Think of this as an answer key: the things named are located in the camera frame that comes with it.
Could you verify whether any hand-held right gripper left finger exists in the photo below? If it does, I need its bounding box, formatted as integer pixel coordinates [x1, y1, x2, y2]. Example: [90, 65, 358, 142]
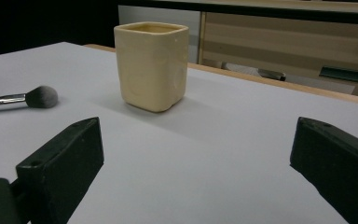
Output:
[15, 117, 105, 224]

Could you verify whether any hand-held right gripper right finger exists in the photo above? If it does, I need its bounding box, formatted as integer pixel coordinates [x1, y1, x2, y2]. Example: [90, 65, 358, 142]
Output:
[289, 117, 358, 224]

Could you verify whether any makeup brush with silver ferrule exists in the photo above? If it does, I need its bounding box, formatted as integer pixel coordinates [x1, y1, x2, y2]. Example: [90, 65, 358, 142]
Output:
[0, 85, 59, 114]

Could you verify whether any beige square ceramic cup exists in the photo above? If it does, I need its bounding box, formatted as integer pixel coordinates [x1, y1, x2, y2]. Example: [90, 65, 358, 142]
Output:
[114, 21, 190, 113]

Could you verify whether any light wooden desk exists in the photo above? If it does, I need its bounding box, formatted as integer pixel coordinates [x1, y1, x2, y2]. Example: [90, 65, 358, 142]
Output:
[198, 0, 358, 105]

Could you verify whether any dark desk drawer handle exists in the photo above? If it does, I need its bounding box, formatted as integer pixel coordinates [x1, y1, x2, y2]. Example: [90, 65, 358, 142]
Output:
[319, 65, 358, 84]

